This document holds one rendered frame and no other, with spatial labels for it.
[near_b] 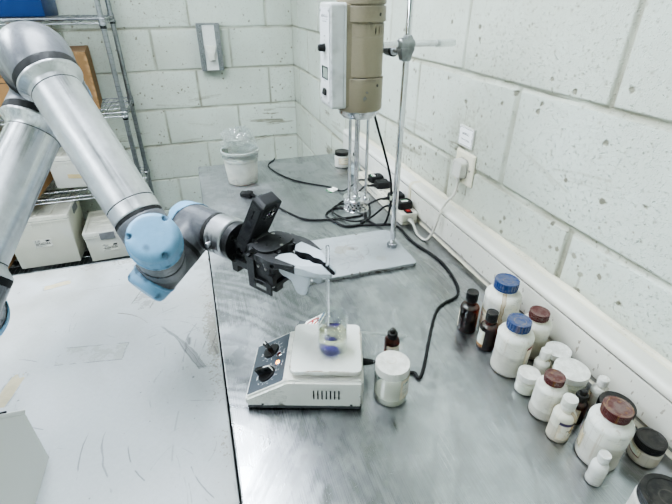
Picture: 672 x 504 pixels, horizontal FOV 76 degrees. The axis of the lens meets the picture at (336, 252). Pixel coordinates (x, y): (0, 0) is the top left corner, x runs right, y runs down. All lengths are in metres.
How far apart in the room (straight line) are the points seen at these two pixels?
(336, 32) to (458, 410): 0.75
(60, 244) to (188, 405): 2.24
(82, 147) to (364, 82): 0.55
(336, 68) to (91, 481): 0.84
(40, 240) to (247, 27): 1.74
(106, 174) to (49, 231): 2.24
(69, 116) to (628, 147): 0.87
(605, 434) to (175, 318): 0.82
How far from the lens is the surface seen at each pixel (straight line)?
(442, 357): 0.90
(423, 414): 0.80
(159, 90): 3.02
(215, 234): 0.77
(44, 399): 0.95
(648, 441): 0.84
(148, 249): 0.65
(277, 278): 0.72
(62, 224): 2.92
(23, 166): 0.91
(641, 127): 0.85
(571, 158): 0.94
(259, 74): 3.04
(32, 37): 0.85
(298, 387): 0.75
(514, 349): 0.85
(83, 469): 0.82
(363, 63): 0.98
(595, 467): 0.78
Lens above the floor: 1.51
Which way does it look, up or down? 31 degrees down
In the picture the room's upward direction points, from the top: straight up
